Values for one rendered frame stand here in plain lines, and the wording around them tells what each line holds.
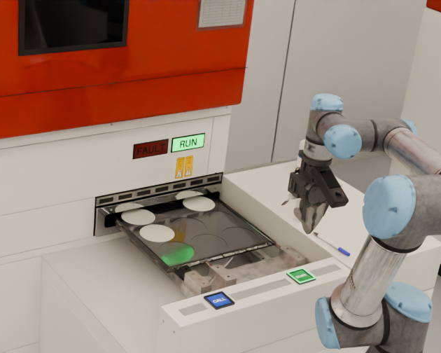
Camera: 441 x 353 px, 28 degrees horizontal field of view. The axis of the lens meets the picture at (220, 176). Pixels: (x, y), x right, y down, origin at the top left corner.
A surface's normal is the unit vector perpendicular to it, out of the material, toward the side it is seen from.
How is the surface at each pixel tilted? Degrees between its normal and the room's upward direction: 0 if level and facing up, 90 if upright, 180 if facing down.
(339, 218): 0
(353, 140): 91
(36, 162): 90
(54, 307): 90
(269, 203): 0
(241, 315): 90
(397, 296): 6
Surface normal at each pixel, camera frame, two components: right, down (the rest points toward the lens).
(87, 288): 0.11, -0.90
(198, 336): 0.57, 0.41
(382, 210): -0.94, -0.06
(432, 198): 0.22, -0.29
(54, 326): -0.82, 0.16
